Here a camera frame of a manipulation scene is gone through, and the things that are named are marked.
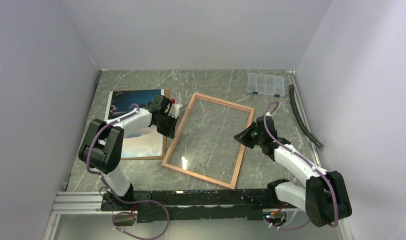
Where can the seascape photo print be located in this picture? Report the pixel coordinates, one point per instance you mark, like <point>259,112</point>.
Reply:
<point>136,102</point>

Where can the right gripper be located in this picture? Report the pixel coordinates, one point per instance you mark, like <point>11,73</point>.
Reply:
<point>243,137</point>

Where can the clear acrylic sheet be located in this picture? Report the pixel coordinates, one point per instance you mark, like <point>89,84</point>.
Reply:
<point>209,140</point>

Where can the brown backing board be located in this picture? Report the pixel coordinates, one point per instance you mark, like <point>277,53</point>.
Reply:
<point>165,145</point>

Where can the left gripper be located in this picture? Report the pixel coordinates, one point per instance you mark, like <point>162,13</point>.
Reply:
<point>170,132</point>

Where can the clear plastic organizer box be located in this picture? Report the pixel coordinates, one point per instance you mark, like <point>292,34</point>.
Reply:
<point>264,84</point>

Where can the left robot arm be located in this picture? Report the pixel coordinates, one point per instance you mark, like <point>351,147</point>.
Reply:
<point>102,145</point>

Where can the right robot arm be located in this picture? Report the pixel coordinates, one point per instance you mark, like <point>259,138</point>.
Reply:
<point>322,196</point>

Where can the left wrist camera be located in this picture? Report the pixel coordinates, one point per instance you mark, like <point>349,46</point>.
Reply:
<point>175,109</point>

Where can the pink picture frame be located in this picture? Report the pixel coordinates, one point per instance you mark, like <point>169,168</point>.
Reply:
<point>174,145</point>

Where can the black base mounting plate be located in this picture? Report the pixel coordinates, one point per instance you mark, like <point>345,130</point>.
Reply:
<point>160,205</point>

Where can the aluminium extrusion rail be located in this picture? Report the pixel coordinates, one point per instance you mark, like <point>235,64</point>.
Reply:
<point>80,203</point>

